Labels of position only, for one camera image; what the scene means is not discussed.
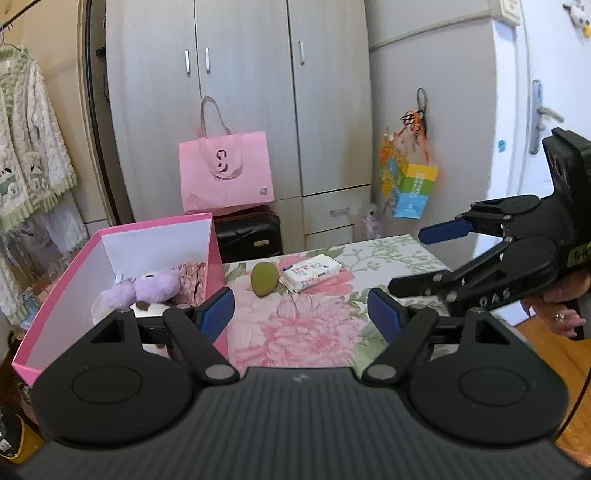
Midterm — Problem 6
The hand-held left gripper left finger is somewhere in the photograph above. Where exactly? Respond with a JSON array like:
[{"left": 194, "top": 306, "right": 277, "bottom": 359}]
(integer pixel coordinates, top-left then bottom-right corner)
[{"left": 90, "top": 286, "right": 241, "bottom": 385}]

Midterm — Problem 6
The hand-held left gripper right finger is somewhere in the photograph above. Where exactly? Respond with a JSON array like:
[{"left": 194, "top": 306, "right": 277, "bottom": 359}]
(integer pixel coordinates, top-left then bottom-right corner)
[{"left": 361, "top": 287, "right": 513, "bottom": 384}]

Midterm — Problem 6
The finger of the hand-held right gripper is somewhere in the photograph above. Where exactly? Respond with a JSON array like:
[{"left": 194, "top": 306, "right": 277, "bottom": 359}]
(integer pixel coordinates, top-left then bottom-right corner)
[
  {"left": 388, "top": 240, "right": 513, "bottom": 304},
  {"left": 418, "top": 196, "right": 516, "bottom": 246}
]

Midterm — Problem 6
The green orange plush ball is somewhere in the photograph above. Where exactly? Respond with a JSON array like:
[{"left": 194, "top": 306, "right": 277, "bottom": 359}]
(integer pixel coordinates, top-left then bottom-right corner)
[{"left": 250, "top": 261, "right": 281, "bottom": 296}]

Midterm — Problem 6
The white brown plush toy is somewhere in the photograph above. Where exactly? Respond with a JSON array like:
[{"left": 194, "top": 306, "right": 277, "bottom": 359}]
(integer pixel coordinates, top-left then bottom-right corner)
[{"left": 129, "top": 300, "right": 171, "bottom": 320}]

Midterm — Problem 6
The purple plush toy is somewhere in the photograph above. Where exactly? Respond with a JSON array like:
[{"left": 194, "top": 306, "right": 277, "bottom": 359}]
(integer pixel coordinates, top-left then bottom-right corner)
[{"left": 92, "top": 270, "right": 182, "bottom": 324}]

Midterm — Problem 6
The white blue tissue pack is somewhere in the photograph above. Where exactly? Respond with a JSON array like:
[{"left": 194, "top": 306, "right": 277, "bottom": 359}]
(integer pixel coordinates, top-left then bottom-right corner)
[{"left": 280, "top": 254, "right": 343, "bottom": 292}]

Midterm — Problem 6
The pink cardboard box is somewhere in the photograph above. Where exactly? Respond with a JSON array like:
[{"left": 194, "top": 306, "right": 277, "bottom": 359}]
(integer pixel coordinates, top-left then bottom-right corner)
[{"left": 11, "top": 213, "right": 232, "bottom": 387}]

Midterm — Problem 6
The person's right hand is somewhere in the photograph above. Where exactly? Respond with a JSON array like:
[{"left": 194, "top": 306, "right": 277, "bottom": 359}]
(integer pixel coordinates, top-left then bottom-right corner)
[{"left": 531, "top": 272, "right": 591, "bottom": 341}]

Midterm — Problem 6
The colourful hanging bag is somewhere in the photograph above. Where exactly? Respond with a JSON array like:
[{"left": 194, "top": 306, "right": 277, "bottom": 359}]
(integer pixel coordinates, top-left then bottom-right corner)
[{"left": 379, "top": 134, "right": 440, "bottom": 219}]

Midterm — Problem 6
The floral tablecloth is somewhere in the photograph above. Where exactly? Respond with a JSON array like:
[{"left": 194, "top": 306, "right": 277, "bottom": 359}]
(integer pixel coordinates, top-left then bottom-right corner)
[{"left": 222, "top": 234, "right": 527, "bottom": 370}]

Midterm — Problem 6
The clear plastic bag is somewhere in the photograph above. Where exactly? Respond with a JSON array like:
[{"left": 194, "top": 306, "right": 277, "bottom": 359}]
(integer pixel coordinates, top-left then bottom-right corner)
[{"left": 358, "top": 203, "right": 387, "bottom": 241}]

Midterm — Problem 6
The black suitcase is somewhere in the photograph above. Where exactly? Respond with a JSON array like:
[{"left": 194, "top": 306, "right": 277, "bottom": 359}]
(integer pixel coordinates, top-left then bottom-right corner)
[{"left": 213, "top": 205, "right": 283, "bottom": 265}]

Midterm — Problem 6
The pink paper bag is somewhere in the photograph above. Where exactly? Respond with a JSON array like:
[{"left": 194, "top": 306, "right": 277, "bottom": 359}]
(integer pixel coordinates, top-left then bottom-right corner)
[{"left": 179, "top": 96, "right": 276, "bottom": 216}]

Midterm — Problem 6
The white door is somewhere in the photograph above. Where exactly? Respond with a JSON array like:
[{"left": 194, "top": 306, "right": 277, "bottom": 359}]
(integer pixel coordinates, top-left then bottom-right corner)
[{"left": 480, "top": 0, "right": 591, "bottom": 324}]

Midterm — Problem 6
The white lace garment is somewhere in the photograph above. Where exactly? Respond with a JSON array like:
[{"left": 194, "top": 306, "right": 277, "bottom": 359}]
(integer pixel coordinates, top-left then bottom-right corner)
[{"left": 0, "top": 187, "right": 89, "bottom": 326}]

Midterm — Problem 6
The grey wooden wardrobe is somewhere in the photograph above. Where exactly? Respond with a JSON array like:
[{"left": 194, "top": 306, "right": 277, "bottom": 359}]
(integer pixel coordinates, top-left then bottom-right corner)
[{"left": 104, "top": 0, "right": 495, "bottom": 254}]

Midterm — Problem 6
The small cow plush toy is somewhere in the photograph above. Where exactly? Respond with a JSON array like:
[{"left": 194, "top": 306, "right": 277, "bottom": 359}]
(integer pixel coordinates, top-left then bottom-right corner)
[{"left": 563, "top": 0, "right": 590, "bottom": 27}]

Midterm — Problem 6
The hanging knit cardigan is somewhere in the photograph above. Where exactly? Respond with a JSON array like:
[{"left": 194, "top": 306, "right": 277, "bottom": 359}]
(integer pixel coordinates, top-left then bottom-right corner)
[{"left": 0, "top": 44, "right": 78, "bottom": 232}]

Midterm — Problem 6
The orange black lanyard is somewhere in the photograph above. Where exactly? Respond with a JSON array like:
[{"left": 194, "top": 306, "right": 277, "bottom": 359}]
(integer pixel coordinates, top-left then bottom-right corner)
[{"left": 401, "top": 88, "right": 437, "bottom": 162}]

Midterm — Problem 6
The silver door handle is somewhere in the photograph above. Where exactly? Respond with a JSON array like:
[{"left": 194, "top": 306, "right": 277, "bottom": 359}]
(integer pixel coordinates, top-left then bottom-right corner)
[{"left": 530, "top": 79, "right": 565, "bottom": 156}]

